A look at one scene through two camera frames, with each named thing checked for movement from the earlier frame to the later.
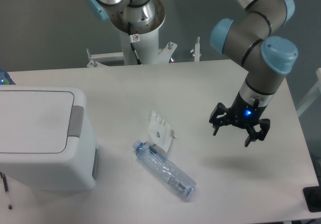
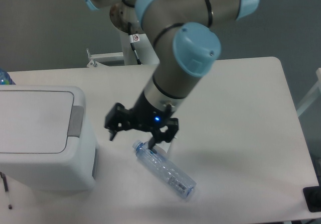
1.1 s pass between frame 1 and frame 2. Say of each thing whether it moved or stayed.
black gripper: moved
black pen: stayed
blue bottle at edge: stayed
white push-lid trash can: stayed
